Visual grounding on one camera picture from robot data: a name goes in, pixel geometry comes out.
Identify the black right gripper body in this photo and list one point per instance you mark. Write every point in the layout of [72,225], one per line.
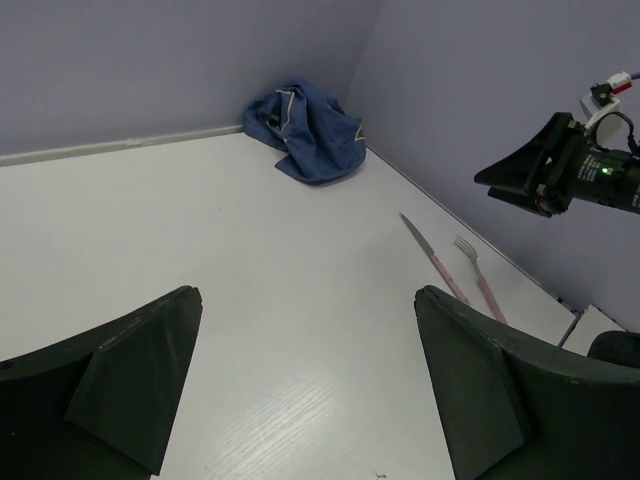
[581,168]

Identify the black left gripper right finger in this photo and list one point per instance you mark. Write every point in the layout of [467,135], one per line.
[513,406]

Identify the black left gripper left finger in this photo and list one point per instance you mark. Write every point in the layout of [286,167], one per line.
[100,404]

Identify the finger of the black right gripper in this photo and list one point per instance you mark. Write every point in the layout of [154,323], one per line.
[524,202]
[520,169]

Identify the pink-handled fork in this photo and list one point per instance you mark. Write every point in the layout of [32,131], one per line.
[481,281]

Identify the pink-handled table knife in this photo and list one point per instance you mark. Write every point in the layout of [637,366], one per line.
[435,261]

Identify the blue fish-print placemat cloth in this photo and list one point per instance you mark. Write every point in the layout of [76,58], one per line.
[321,142]

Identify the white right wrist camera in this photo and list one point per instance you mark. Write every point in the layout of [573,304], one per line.
[600,105]

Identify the aluminium table edge rail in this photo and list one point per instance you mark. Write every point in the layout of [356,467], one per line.
[114,146]

